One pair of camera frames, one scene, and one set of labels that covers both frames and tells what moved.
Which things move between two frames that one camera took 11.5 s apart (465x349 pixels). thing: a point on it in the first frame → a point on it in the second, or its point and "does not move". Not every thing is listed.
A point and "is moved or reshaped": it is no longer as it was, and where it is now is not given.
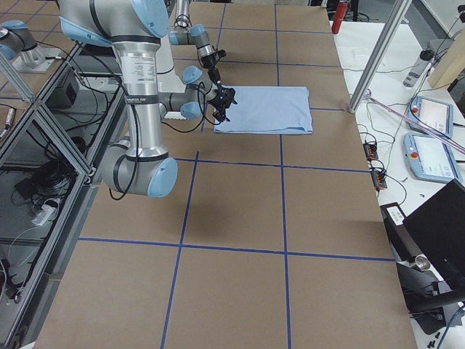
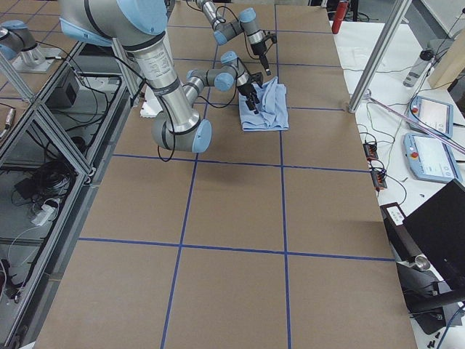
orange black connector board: x=370 y=150 does not move
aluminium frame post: x=378 y=55 does not move
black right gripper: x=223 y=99 → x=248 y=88
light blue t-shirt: x=268 y=110 is moved or reshaped
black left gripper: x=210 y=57 → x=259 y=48
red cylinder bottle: x=340 y=14 does not move
